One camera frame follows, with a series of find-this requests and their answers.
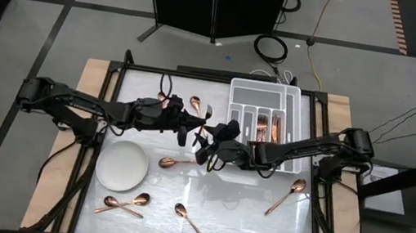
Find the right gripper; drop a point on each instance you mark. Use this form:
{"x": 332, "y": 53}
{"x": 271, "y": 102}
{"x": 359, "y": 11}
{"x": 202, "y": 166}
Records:
{"x": 233, "y": 153}

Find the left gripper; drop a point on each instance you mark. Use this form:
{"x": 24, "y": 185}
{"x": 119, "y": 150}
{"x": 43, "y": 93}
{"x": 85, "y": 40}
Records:
{"x": 154, "y": 114}

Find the copper fork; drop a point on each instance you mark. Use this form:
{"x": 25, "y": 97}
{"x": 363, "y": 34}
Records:
{"x": 261, "y": 126}
{"x": 275, "y": 128}
{"x": 209, "y": 112}

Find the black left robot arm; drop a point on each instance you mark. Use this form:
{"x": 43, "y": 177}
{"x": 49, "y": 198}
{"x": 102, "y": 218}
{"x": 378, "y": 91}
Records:
{"x": 70, "y": 98}

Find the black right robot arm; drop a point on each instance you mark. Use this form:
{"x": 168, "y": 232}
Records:
{"x": 311, "y": 146}

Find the copper spoon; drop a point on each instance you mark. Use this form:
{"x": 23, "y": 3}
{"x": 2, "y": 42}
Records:
{"x": 142, "y": 199}
{"x": 195, "y": 100}
{"x": 161, "y": 95}
{"x": 111, "y": 201}
{"x": 180, "y": 210}
{"x": 166, "y": 162}
{"x": 298, "y": 185}

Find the white cutlery organizer tray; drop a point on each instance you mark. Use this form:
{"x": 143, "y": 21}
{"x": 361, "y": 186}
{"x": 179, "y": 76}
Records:
{"x": 260, "y": 97}

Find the white bowl at left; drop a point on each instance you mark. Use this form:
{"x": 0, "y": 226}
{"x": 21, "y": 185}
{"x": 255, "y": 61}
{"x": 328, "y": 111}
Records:
{"x": 122, "y": 165}

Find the wooden table board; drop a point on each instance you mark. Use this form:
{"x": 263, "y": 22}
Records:
{"x": 94, "y": 75}

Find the black folding screen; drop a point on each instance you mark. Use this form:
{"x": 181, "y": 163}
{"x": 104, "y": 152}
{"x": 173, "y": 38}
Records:
{"x": 208, "y": 1}

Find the white paper sheet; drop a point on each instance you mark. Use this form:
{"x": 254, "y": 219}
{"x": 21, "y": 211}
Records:
{"x": 384, "y": 196}

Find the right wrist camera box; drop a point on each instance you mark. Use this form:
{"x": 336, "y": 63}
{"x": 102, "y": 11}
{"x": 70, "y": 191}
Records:
{"x": 227, "y": 128}

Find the black table frame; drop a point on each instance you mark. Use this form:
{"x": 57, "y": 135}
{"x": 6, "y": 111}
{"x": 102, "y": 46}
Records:
{"x": 217, "y": 79}

